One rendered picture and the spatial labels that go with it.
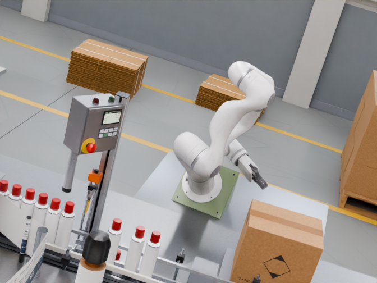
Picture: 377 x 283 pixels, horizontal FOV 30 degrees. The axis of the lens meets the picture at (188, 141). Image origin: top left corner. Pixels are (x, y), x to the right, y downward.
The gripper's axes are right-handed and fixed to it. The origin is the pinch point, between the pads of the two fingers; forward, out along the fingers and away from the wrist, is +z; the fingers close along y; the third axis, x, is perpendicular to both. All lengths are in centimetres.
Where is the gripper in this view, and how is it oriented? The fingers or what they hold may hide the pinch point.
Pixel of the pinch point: (262, 184)
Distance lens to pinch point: 319.6
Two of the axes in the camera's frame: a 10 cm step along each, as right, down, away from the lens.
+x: 8.1, -5.3, 2.4
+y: -0.4, -4.6, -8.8
